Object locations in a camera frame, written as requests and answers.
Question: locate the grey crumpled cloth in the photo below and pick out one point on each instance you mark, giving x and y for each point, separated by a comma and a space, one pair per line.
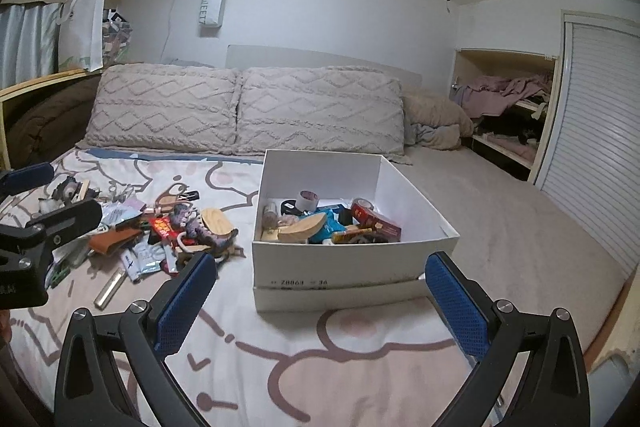
432, 137

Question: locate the dark clothes pile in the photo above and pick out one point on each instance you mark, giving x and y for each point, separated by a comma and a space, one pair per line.
510, 127

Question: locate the cartoon printed blanket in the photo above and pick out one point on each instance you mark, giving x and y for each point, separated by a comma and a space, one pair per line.
300, 357

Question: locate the white tote bag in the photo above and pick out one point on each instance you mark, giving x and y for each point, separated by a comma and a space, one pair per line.
80, 32

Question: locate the white cardboard box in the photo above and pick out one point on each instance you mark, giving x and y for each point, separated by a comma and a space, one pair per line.
340, 267

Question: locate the pale curtain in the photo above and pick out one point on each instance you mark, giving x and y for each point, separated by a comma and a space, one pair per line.
25, 42

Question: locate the silver metal bar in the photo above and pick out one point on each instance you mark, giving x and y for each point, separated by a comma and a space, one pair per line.
110, 289

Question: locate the pile of printed bags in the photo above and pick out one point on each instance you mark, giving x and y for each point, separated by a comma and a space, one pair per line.
117, 39

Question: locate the beige bed sheet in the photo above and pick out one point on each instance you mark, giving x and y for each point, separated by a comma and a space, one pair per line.
500, 207

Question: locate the wooden leaf-shaped plate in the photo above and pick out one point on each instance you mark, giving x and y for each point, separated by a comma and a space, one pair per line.
300, 229

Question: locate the beige textured pillow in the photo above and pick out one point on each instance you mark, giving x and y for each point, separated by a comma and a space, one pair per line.
160, 107
320, 112

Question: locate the purple floral hair claw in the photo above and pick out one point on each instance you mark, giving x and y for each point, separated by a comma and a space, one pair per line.
197, 227

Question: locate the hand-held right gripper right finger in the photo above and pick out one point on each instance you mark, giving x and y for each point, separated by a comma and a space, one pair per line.
457, 307

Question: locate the tan wooden case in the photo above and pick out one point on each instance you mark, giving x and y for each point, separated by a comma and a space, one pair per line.
350, 237

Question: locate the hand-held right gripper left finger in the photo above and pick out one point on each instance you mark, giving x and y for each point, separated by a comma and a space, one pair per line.
182, 302

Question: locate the white hanging paper bag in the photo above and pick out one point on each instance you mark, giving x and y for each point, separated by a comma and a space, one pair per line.
212, 4

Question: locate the silver foil packet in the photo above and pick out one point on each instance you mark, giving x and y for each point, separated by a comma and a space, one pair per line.
142, 259

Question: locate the white louvered door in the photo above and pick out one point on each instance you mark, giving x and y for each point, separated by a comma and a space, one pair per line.
595, 132

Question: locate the pink clothes pile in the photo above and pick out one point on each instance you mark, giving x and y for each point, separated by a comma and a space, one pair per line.
495, 92

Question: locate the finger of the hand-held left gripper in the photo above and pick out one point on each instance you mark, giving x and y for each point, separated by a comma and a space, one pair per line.
70, 217
30, 177

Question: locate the oval wooden hairbrush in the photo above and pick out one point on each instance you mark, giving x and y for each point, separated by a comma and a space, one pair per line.
217, 219

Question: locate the wardrobe shelf niche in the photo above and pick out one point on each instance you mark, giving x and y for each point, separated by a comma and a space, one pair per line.
467, 62

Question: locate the tan tissue pack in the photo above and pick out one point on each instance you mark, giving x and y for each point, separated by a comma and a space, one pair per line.
270, 234

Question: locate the blue packet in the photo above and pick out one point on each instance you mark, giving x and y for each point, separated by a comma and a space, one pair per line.
327, 232

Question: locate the red packet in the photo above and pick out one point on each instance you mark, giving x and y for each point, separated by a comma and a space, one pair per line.
162, 227

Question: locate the red cigarette carton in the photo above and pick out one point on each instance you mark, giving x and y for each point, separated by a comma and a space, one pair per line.
377, 222

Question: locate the wooden bed rail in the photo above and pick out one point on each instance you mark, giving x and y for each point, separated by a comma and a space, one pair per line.
40, 82

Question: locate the brown leather wallet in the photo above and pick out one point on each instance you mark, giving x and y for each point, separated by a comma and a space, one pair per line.
112, 241

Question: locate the brown quilt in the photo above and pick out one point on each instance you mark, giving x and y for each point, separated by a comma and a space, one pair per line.
55, 117

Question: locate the beige plush cushion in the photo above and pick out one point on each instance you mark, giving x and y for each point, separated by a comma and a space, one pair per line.
435, 109

